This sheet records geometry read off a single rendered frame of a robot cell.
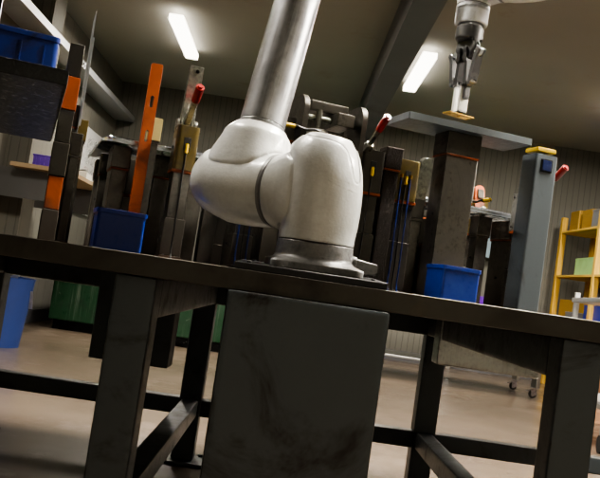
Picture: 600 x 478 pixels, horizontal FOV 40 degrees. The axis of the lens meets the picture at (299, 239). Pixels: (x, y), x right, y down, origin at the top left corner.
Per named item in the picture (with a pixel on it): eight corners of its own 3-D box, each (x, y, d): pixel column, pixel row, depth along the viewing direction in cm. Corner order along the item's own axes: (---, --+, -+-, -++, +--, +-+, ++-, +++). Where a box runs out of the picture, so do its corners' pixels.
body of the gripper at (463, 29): (491, 27, 223) (486, 61, 223) (470, 34, 231) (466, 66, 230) (469, 20, 220) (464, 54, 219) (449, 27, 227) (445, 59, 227)
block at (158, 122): (139, 257, 217) (161, 120, 219) (141, 257, 214) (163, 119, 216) (126, 255, 216) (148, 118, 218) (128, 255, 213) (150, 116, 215)
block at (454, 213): (445, 302, 225) (467, 140, 227) (460, 303, 217) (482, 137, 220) (412, 297, 222) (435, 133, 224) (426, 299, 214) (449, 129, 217)
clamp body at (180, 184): (176, 264, 218) (196, 132, 220) (183, 265, 209) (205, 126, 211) (152, 260, 216) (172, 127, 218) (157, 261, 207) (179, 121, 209)
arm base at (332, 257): (384, 282, 158) (388, 253, 158) (269, 266, 156) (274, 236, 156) (366, 277, 176) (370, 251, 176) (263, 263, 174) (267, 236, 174)
